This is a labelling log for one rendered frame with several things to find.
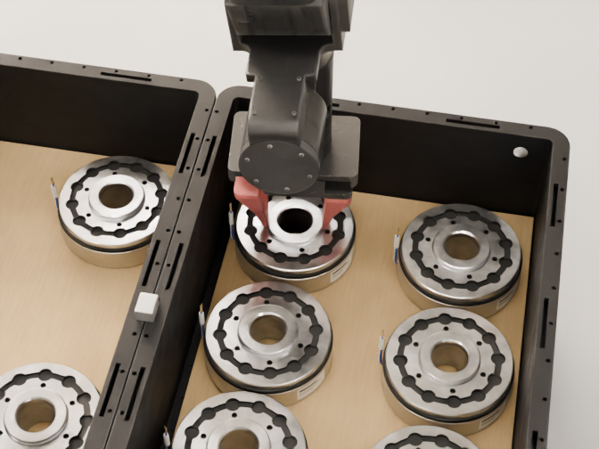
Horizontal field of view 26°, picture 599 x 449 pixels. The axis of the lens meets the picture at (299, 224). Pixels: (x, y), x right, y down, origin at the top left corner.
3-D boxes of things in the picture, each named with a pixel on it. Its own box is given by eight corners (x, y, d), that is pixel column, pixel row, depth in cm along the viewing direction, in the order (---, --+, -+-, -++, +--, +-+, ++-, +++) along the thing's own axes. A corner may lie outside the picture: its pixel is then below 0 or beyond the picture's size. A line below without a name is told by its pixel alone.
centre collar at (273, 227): (268, 200, 112) (268, 196, 112) (324, 203, 112) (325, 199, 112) (264, 245, 109) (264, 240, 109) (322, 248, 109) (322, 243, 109)
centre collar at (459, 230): (432, 224, 111) (433, 220, 110) (490, 229, 110) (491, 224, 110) (430, 271, 108) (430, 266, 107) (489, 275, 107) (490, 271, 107)
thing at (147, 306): (142, 300, 97) (140, 291, 96) (160, 303, 97) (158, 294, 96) (135, 320, 96) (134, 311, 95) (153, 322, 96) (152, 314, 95)
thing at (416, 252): (404, 202, 113) (404, 199, 112) (520, 212, 112) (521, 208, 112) (397, 297, 106) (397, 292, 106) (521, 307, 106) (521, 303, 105)
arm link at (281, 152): (350, -43, 90) (229, -42, 91) (334, 74, 83) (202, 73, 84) (362, 81, 99) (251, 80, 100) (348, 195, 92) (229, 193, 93)
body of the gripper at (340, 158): (356, 192, 102) (360, 128, 96) (227, 186, 102) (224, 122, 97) (359, 132, 106) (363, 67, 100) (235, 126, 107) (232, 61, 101)
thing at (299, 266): (242, 180, 114) (241, 175, 114) (356, 185, 114) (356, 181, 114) (231, 272, 108) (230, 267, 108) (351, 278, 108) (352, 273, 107)
